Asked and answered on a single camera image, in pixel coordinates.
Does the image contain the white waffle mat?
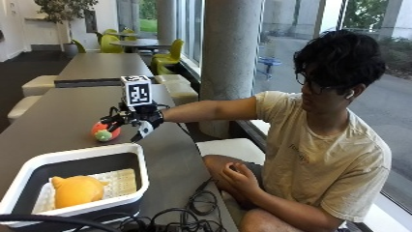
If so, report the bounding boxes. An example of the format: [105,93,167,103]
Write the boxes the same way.
[31,167,139,215]

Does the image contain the round grey table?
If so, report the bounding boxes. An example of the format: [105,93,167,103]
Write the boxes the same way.
[108,38,161,54]

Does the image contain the black glasses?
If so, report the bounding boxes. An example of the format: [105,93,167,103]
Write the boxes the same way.
[295,71,335,96]

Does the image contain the concrete pillar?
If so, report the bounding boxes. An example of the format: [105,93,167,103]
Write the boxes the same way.
[197,0,264,140]
[156,0,177,45]

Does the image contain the potted indoor tree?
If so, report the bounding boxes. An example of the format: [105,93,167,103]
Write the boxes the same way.
[32,0,99,59]

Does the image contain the yellow-green chair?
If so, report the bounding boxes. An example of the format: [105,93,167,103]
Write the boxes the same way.
[99,33,127,54]
[149,38,185,76]
[69,39,88,54]
[121,28,137,42]

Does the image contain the black cable tangle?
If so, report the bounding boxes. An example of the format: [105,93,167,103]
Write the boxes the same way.
[115,178,229,232]

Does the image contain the blue outdoor table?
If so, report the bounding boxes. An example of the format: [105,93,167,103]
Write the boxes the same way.
[256,55,283,81]

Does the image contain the orange soft toy green end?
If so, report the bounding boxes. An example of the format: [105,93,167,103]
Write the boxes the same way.
[91,121,123,143]

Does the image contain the white cushioned stool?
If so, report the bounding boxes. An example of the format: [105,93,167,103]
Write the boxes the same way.
[153,73,192,86]
[7,95,44,125]
[195,137,268,166]
[164,81,200,106]
[20,74,59,98]

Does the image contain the yellow lemon soft toy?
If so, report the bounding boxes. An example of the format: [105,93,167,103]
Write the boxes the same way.
[51,175,109,210]

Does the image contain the thick black cable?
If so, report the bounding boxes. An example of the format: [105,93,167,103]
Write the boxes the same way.
[0,214,124,232]

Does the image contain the white and black bin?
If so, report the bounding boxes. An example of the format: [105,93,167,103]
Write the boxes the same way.
[0,142,151,227]

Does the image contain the long dark table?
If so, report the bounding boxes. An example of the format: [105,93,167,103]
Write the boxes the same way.
[53,52,156,89]

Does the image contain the the person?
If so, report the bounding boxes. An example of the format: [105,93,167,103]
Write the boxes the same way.
[160,29,393,232]

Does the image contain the white marker cube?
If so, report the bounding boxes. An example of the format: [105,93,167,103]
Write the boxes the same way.
[120,74,155,107]

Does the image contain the dark wall frame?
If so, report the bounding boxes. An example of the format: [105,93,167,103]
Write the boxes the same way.
[84,9,99,34]

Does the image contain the cream t-shirt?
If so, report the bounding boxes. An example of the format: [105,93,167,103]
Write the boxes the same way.
[253,90,393,224]

